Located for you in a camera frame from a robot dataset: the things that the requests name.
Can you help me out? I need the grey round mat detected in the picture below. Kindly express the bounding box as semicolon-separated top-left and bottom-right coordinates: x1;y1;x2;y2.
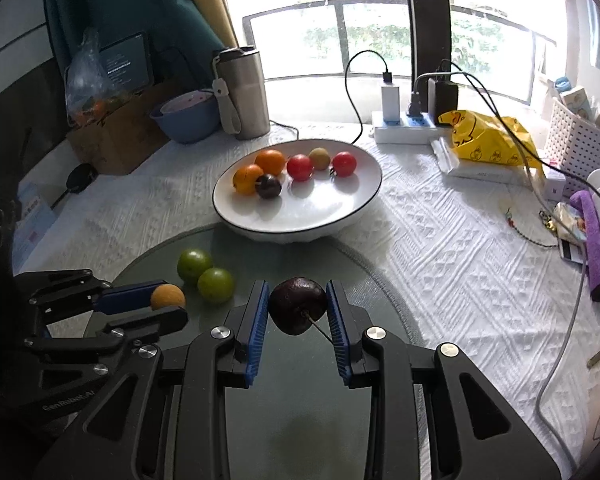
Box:
82;223;426;480

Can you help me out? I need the beaded bracelet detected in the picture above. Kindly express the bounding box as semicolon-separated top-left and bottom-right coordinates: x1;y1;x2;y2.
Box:
502;207;561;250

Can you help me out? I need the white bowl with dark rim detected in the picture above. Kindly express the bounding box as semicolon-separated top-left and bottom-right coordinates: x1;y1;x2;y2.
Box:
212;138;384;244

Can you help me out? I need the grey cable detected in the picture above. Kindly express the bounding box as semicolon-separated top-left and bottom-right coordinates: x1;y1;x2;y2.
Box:
522;160;588;468

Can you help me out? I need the light blue leaflet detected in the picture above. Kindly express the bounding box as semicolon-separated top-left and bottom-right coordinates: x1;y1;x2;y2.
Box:
15;180;58;256

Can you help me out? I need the dark cherry with stem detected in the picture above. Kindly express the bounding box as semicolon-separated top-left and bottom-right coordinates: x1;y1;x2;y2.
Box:
268;276;333;343

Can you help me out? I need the green cherry tomato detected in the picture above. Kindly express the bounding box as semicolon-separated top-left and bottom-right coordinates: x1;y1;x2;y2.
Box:
177;249;214;285
197;267;235;304

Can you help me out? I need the black charger cable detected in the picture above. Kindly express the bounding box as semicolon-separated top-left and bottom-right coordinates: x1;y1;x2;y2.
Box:
344;50;395;143

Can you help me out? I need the small white box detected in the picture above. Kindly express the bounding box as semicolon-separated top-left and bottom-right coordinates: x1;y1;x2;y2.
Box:
544;172;567;201

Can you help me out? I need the dark tablet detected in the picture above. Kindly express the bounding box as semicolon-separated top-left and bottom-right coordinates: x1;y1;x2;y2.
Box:
97;31;156;93

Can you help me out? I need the yellow printed plastic bag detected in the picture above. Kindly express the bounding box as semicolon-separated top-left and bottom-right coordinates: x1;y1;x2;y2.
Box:
437;109;543;171

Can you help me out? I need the white perforated basket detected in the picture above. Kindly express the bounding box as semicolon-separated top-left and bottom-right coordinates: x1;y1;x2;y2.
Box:
544;97;600;173

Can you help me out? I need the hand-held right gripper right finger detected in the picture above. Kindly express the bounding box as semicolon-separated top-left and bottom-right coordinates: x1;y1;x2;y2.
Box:
325;280;563;480

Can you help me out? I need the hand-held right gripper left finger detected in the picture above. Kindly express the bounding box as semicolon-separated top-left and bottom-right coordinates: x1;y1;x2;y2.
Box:
35;280;271;480

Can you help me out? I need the white flat packet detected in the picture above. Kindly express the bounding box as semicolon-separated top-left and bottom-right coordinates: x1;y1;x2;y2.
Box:
430;137;548;186

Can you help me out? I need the clear plastic bag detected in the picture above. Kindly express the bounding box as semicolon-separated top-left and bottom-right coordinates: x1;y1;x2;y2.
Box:
64;27;133;128

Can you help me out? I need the orange cherry tomato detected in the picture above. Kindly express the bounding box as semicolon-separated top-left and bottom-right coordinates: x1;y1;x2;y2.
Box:
232;164;265;196
255;149;286;176
150;283;186;311

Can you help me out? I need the white power strip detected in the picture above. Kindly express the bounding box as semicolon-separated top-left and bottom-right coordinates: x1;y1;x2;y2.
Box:
371;110;453;145

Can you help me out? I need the small black device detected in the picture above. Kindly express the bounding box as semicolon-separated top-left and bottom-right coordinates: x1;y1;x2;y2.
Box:
65;162;98;195

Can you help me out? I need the purple cloth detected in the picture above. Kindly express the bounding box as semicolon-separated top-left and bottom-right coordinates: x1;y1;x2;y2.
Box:
567;190;600;303

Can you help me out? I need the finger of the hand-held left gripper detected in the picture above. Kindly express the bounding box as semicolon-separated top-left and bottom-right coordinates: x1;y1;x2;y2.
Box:
14;269;157;323
24;305;189;368

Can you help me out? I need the blue bowl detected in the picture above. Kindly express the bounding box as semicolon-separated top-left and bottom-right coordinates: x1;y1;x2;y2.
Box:
149;89;222;144

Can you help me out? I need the balcony railing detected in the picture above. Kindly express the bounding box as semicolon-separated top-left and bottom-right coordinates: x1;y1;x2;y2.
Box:
242;0;553;108

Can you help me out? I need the brown cardboard box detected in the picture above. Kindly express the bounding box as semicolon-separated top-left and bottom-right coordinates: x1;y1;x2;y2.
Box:
66;77;191;176

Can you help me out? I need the red cherry tomato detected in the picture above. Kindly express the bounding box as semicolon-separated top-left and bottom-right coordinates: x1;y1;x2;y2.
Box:
330;151;358;177
286;154;314;181

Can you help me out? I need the teal curtain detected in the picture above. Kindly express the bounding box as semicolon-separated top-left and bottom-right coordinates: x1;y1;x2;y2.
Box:
42;0;238;126

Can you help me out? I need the dark window post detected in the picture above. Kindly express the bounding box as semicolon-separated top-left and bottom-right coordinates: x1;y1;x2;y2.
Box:
402;0;453;86

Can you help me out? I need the white charger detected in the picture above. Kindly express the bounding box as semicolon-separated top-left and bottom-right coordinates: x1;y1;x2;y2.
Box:
381;84;402;123

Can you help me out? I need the black charger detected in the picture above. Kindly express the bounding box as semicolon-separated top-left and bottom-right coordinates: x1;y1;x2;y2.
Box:
427;77;460;121

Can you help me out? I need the steel tumbler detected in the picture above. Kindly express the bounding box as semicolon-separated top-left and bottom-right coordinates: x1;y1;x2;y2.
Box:
211;46;272;141

